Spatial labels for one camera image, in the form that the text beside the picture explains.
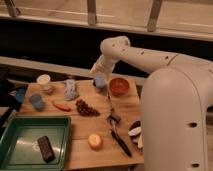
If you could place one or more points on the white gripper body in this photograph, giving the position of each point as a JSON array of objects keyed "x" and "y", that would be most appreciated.
[{"x": 105, "y": 64}]

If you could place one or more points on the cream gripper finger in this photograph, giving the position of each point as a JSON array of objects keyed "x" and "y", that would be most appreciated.
[
  {"x": 94, "y": 70},
  {"x": 107, "y": 76}
]

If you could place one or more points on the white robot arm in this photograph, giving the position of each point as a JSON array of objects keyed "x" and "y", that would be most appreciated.
[{"x": 174, "y": 102}]

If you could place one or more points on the red bowl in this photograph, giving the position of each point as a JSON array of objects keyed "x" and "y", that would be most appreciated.
[{"x": 118, "y": 86}]

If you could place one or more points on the dark purple bowl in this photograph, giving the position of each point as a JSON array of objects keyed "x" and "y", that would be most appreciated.
[{"x": 135, "y": 138}]

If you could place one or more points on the dark grape bunch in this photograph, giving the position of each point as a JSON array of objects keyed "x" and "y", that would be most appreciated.
[{"x": 85, "y": 110}]

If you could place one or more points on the orange carrot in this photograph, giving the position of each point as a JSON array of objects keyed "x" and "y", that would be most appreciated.
[{"x": 61, "y": 106}]

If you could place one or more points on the white cup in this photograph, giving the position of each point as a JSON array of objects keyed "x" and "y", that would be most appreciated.
[{"x": 45, "y": 82}]

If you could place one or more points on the white banana slice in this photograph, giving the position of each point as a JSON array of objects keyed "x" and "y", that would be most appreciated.
[{"x": 134, "y": 132}]

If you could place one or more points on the yellow round fruit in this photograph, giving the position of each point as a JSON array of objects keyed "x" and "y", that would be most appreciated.
[{"x": 95, "y": 141}]

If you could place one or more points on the blue plastic cup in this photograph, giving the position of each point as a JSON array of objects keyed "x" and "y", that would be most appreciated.
[{"x": 37, "y": 102}]

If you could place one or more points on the cream banana slice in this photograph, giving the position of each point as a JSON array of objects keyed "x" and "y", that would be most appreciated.
[{"x": 140, "y": 142}]

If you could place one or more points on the blue object at table edge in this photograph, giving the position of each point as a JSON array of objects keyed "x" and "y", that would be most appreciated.
[{"x": 20, "y": 94}]

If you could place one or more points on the dark brown block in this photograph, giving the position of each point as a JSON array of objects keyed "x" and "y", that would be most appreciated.
[{"x": 46, "y": 149}]

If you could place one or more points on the green plastic tray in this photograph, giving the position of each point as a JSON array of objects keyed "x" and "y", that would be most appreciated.
[{"x": 19, "y": 150}]

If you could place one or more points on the black handled utensil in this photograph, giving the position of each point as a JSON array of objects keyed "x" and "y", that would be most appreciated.
[{"x": 114, "y": 120}]

